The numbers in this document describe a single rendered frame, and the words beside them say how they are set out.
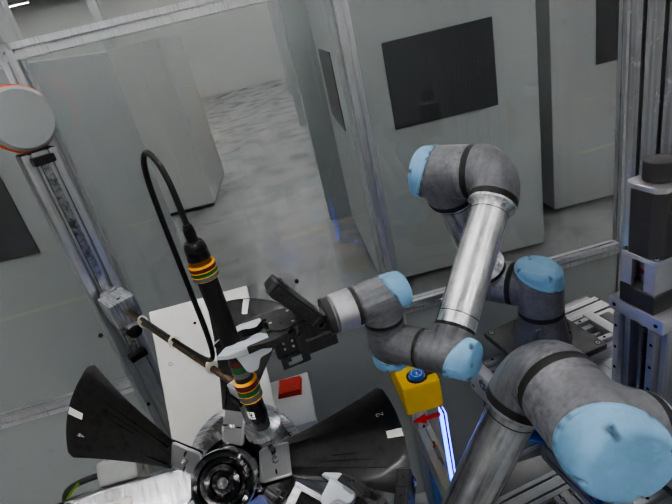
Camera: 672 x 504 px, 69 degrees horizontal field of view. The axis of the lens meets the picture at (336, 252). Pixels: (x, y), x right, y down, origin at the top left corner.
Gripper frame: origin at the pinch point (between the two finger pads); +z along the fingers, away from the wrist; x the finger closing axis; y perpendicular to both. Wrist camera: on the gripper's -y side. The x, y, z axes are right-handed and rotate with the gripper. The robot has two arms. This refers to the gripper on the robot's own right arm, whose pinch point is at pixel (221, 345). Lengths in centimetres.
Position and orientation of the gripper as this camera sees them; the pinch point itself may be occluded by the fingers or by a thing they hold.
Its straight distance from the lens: 88.6
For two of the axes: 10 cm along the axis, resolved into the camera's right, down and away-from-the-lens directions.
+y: 2.1, 8.8, 4.2
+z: -9.2, 3.2, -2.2
